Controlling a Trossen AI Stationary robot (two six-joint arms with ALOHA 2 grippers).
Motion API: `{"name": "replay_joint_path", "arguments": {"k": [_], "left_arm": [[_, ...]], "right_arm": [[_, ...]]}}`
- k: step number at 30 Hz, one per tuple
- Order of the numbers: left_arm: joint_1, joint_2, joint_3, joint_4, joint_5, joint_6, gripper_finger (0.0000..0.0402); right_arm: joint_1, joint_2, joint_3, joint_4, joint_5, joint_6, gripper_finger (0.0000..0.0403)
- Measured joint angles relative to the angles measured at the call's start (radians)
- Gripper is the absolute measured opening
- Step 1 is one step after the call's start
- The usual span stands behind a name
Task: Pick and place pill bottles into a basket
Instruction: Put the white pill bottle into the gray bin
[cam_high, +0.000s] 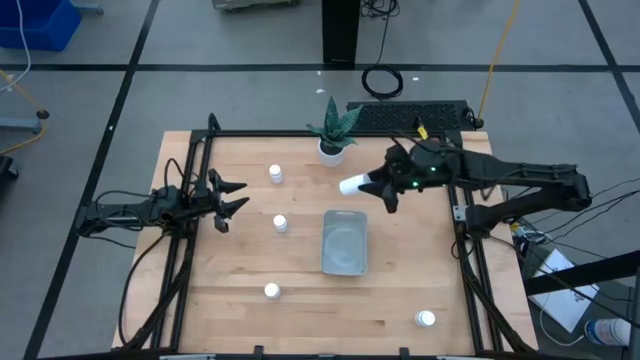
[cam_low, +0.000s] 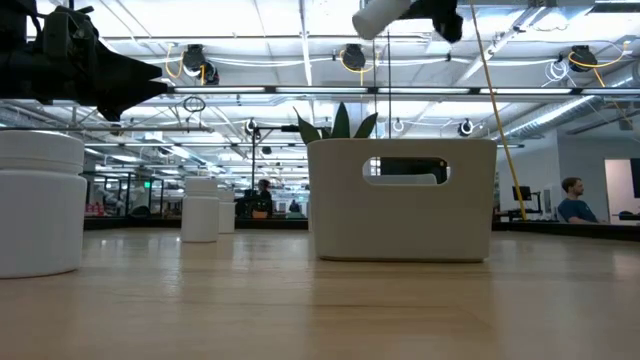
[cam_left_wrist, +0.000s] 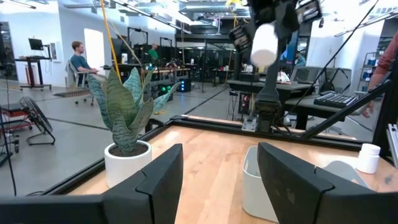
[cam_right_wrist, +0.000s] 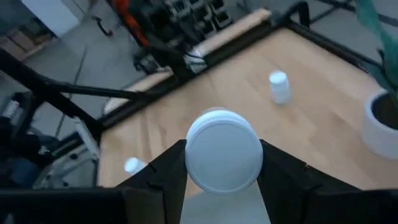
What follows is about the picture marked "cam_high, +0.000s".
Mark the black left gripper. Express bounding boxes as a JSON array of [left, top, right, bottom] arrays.
[[189, 168, 251, 234]]

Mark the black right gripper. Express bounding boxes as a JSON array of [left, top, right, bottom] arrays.
[[357, 140, 454, 214]]

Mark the white round plant pot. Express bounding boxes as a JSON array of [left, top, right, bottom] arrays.
[[317, 138, 347, 168]]

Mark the black perforated metal box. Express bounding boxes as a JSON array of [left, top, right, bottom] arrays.
[[346, 100, 476, 134]]

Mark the green snake plant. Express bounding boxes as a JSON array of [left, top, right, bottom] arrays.
[[306, 96, 364, 150]]

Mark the black column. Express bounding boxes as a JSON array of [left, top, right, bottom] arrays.
[[321, 0, 361, 65]]

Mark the grey cart base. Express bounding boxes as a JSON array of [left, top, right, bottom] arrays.
[[211, 0, 301, 12]]

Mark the grey stand foot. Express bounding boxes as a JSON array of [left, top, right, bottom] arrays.
[[0, 116, 42, 135]]

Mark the black metal bar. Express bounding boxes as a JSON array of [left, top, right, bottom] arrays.
[[523, 249, 640, 297]]

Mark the white paper sheet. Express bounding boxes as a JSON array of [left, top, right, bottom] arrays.
[[528, 248, 600, 334]]

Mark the black object on floor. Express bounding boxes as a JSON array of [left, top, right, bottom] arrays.
[[0, 154, 20, 182]]

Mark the blue plastic bin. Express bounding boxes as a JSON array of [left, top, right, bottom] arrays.
[[0, 0, 83, 52]]

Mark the white bottle with blue label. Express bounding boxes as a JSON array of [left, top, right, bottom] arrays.
[[583, 317, 632, 347]]

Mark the black aluminium table frame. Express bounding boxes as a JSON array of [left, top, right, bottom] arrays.
[[112, 113, 539, 360]]

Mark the coiled black cable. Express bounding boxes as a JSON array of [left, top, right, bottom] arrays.
[[360, 0, 404, 100]]

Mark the yellow hanging cable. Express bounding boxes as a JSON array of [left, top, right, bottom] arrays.
[[475, 0, 521, 126], [0, 68, 50, 156]]

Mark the white cable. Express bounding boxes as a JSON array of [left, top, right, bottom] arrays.
[[0, 0, 32, 94]]

